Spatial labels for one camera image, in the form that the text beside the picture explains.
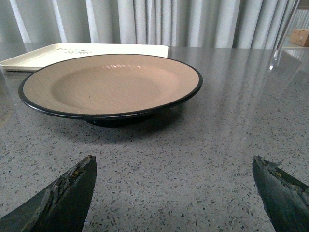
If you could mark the cardboard box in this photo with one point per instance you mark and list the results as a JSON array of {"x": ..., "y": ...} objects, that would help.
[{"x": 300, "y": 37}]

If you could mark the tan plate with black rim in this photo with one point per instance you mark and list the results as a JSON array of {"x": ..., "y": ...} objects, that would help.
[{"x": 110, "y": 89}]

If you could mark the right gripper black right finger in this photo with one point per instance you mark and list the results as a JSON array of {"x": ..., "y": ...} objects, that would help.
[{"x": 285, "y": 198}]

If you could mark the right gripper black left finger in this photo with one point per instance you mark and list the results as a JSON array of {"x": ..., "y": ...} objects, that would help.
[{"x": 60, "y": 207}]

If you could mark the grey pleated curtain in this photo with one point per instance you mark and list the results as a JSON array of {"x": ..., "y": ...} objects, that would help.
[{"x": 246, "y": 24}]

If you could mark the cream bear-print serving tray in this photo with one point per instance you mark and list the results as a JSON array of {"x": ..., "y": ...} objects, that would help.
[{"x": 39, "y": 58}]

